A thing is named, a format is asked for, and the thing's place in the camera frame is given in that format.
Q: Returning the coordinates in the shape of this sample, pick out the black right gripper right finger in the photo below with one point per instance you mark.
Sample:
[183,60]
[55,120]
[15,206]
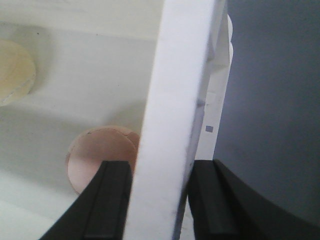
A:
[223,207]

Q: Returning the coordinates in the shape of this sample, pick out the pink soft ball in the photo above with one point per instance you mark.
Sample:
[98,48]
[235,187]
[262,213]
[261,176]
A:
[89,149]

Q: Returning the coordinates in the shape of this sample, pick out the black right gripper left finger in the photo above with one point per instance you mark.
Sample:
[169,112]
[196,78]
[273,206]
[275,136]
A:
[99,212]

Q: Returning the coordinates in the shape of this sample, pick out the cream soft ball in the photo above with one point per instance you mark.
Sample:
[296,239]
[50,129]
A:
[17,72]

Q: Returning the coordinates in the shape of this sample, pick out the white plastic tote box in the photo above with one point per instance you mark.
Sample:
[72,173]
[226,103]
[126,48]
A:
[157,67]

